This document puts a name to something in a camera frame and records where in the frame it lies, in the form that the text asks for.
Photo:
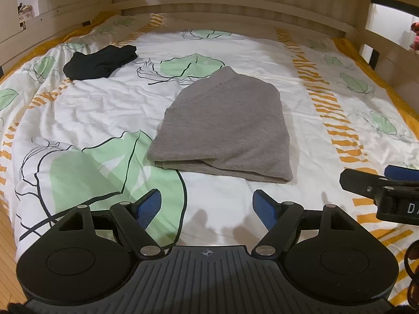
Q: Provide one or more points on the red patterned cloth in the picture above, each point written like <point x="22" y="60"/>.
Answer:
<point x="415" y="36"/>

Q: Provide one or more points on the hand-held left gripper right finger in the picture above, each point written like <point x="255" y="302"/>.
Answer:
<point x="265" y="209"/>

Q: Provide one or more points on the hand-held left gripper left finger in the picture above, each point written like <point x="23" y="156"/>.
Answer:
<point x="147" y="207"/>

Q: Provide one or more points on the black folded cloth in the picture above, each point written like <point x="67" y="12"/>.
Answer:
<point x="98" y="62"/>

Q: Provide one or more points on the white leaf print duvet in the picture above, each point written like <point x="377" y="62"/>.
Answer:
<point x="98" y="111"/>

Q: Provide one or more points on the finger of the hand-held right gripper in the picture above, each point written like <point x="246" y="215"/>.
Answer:
<point x="356" y="181"/>
<point x="401" y="172"/>

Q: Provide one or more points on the grey hooded knit sweater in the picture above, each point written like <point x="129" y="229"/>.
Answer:
<point x="229" y="127"/>

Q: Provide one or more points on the yellow bed sheet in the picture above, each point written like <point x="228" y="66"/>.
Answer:
<point x="348" y="45"/>

